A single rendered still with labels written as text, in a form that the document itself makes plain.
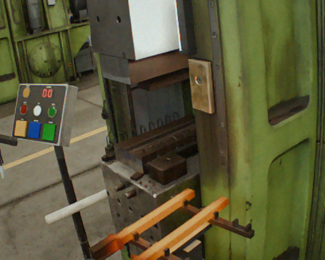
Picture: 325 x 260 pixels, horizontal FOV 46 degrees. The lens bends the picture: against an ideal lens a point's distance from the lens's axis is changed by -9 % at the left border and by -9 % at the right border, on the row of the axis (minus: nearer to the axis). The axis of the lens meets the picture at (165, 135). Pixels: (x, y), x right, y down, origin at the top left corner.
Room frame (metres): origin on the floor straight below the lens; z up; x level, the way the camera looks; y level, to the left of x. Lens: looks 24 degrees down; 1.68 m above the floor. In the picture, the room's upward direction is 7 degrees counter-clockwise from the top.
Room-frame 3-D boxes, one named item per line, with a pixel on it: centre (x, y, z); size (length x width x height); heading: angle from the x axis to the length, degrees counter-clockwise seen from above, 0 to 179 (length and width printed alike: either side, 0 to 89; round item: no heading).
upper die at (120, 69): (1.59, -0.02, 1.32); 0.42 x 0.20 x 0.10; 126
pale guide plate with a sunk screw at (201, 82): (1.28, -0.13, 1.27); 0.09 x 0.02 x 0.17; 36
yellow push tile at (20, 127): (1.81, 0.70, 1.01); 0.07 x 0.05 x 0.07; 61
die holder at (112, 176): (1.55, -0.06, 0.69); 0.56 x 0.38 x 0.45; 126
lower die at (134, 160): (1.59, -0.02, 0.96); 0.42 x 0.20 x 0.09; 126
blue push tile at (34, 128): (1.76, 0.61, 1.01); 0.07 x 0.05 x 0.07; 61
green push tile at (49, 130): (1.71, 0.52, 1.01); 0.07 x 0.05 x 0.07; 61
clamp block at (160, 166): (1.35, 0.00, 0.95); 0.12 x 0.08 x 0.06; 126
